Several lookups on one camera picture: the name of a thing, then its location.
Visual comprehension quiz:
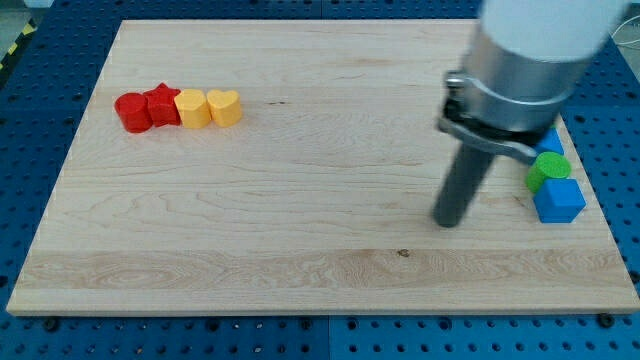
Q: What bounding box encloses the blue block behind arm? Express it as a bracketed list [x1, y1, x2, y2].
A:
[534, 127, 565, 155]

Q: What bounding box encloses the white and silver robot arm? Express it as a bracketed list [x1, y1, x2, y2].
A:
[438, 0, 630, 164]

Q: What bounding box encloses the light wooden board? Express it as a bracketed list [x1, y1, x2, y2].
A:
[7, 20, 639, 317]

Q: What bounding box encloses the yellow heart block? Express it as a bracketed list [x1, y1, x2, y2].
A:
[206, 89, 243, 128]

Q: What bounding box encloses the yellow hexagon block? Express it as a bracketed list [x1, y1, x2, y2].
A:
[174, 89, 211, 129]

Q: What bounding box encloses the dark grey pointer rod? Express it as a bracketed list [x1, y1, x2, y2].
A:
[432, 144, 495, 228]

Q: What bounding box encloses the red star block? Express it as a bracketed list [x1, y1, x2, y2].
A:
[143, 83, 181, 127]

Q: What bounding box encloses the red cylinder block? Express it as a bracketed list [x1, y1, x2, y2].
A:
[114, 93, 153, 133]

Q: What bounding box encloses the green cylinder block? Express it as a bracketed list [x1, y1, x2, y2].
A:
[525, 152, 572, 194]

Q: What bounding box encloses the blue cube block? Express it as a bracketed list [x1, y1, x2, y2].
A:
[533, 179, 586, 223]

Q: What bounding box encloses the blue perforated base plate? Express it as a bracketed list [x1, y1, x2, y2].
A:
[1, 0, 639, 359]

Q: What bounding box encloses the white cable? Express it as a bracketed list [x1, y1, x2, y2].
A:
[610, 13, 640, 49]

